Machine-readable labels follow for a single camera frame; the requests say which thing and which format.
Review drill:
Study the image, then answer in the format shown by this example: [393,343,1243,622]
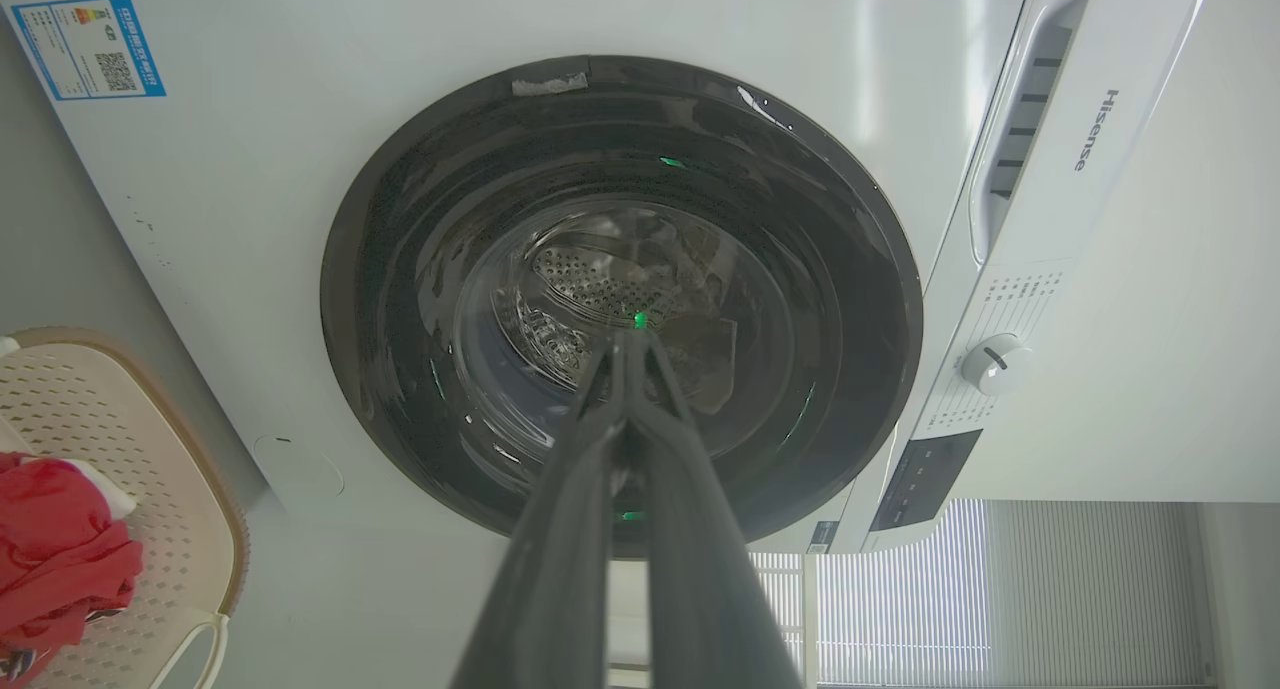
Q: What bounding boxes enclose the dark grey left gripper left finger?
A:
[450,331,628,689]

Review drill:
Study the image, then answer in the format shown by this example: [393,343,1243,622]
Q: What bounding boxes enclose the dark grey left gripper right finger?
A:
[626,329,803,689]

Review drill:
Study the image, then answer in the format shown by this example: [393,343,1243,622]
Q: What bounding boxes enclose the beige perforated laundry basket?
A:
[0,327,250,689]

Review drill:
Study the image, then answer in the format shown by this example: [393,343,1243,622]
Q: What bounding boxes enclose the round dark washing machine door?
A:
[320,55,924,558]

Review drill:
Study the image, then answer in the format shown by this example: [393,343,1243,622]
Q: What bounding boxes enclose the white window blinds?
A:
[748,499,1217,689]

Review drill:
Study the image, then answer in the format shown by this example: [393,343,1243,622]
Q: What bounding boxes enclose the white washing machine dial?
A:
[960,333,1033,398]

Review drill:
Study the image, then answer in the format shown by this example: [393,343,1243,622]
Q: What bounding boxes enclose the white Hisense washing machine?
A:
[0,0,1213,555]

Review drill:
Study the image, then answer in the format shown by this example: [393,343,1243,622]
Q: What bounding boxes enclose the red garment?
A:
[0,453,145,685]

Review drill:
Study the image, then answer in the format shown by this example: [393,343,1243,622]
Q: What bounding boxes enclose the blue energy label sticker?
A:
[10,0,167,102]

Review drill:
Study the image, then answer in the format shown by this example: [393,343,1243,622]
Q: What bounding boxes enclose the white detergent drawer handle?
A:
[968,0,1101,266]

